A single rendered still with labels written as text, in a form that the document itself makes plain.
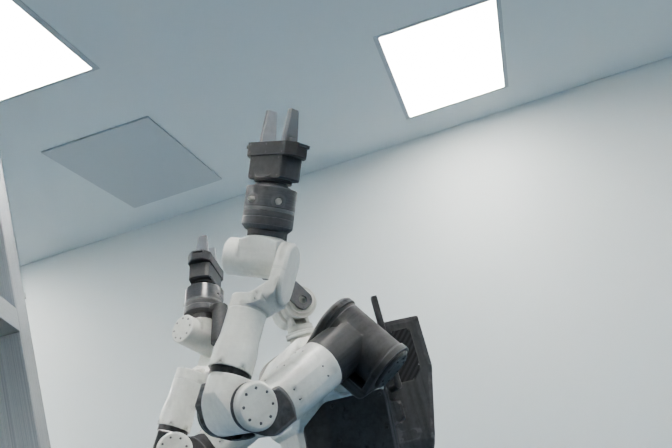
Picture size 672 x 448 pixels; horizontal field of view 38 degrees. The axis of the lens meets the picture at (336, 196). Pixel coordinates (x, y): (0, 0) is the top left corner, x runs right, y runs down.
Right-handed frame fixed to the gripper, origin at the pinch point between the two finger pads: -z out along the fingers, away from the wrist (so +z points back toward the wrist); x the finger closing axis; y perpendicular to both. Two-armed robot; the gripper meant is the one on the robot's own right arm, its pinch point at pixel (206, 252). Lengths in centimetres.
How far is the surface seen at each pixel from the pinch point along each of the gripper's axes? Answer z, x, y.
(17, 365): 75, 87, -13
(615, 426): -96, -362, -99
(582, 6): -239, -178, -120
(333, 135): -244, -241, 26
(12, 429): 82, 84, -12
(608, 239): -193, -322, -117
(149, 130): -198, -158, 100
